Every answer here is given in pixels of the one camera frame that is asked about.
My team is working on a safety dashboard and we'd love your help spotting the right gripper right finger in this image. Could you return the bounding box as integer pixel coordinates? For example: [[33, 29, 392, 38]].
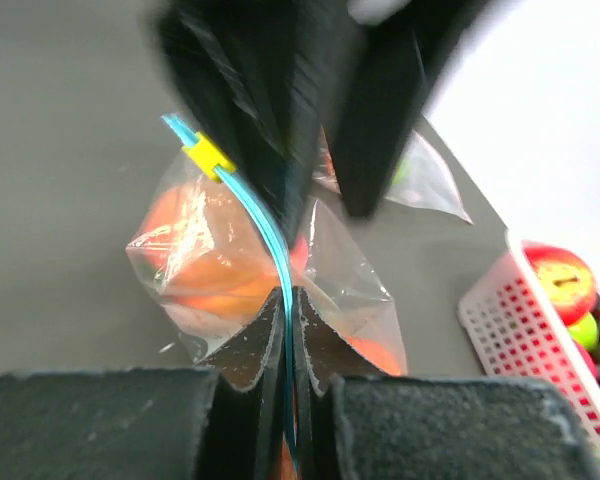
[[293, 288, 600, 479]]

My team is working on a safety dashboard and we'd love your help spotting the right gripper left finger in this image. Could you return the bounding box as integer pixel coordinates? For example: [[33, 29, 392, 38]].
[[0, 291, 284, 479]]

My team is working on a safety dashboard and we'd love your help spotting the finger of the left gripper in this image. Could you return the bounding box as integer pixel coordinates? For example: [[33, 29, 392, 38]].
[[153, 0, 330, 243], [324, 1, 480, 218]]

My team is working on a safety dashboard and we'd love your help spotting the blue-zip clear bag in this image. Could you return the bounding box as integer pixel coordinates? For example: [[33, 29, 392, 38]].
[[126, 114, 407, 479]]

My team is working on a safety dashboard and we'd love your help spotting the orange fake pumpkin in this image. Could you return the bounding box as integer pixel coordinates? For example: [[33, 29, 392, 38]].
[[345, 336, 404, 376]]

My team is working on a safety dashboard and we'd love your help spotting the pink-zip clear bag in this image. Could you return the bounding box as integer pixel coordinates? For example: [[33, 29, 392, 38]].
[[312, 127, 474, 225]]

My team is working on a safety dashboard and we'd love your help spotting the fake peach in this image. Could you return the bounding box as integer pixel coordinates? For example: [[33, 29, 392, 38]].
[[128, 182, 279, 325]]

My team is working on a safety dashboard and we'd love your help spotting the green fake apple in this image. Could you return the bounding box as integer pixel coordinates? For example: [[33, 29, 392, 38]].
[[567, 313, 599, 351]]

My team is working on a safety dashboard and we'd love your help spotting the red fake apple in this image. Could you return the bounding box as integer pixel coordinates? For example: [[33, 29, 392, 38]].
[[524, 244, 597, 326]]

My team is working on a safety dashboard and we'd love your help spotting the white plastic basket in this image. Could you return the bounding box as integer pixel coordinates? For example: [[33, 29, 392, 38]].
[[457, 231, 600, 465]]

